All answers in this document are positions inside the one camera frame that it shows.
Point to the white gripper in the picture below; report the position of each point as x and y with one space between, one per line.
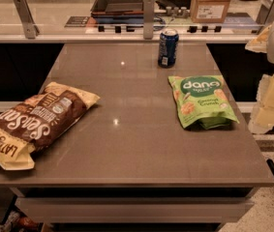
262 116

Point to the blue pepsi can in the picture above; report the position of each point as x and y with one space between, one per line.
167 48

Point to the green dang chip bag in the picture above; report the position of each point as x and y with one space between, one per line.
201 100

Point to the brown chip bag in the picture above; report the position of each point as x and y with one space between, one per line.
37 122

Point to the cardboard box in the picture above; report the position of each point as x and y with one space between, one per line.
209 11

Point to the open orange grey case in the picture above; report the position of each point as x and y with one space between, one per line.
117 8

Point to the grey table drawer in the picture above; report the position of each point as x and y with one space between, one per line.
134 210

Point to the snack packets under table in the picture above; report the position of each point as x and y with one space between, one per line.
17 222

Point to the middle metal glass bracket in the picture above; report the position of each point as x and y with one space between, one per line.
148 19

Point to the left metal glass bracket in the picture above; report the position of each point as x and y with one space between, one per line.
31 30

